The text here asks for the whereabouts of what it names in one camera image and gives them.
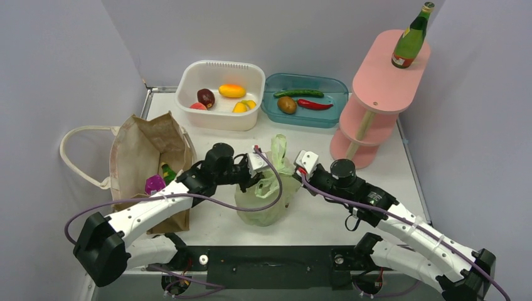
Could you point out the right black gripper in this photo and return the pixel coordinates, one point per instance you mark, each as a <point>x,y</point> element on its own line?
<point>312,178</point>

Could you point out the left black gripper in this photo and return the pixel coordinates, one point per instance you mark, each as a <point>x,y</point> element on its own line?
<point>248,181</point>

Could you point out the green plastic grocery bag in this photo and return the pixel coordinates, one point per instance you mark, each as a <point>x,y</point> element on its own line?
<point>268,189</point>

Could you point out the pink three-tier shelf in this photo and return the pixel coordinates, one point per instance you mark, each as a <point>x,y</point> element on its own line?
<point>381,92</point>

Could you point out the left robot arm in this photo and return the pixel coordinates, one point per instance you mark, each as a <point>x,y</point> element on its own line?
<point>109,245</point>

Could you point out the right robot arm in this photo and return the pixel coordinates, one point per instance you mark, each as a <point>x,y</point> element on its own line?
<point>457,272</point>

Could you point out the small green bottle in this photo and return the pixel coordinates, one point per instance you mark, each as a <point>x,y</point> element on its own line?
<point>168,174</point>

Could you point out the red chili pepper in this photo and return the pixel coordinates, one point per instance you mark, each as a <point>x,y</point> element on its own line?
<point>313,105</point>

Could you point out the brown potato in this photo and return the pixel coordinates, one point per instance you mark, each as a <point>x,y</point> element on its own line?
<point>287,105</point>

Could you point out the pink peach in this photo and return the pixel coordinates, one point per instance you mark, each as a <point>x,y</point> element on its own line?
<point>198,106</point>

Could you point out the white plastic basin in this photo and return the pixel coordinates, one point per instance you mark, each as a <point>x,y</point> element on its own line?
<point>211,74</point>

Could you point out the yellow orange mango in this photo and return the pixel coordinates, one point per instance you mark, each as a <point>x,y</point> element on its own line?
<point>232,91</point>

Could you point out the teal plastic tray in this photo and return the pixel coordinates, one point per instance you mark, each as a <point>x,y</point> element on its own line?
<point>335,92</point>

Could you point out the dark red fruit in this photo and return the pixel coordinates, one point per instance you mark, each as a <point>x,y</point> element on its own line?
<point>206,97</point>

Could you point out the green cucumber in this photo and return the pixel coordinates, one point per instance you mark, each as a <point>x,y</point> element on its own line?
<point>299,93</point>

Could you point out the purple snack packet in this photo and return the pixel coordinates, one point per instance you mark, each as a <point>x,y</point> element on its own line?
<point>154,184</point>

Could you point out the green glass bottle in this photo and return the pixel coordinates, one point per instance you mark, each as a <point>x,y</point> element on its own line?
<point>411,41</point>

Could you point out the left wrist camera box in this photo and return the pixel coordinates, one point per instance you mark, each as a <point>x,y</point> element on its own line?
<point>256,161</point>

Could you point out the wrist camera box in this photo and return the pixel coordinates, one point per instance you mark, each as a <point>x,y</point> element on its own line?
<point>256,161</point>
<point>306,163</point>

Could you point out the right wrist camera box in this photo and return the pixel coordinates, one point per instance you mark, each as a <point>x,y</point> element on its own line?
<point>306,163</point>

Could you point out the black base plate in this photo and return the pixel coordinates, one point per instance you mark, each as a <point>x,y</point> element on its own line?
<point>274,267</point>

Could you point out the aluminium table rail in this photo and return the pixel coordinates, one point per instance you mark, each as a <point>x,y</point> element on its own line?
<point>158,100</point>

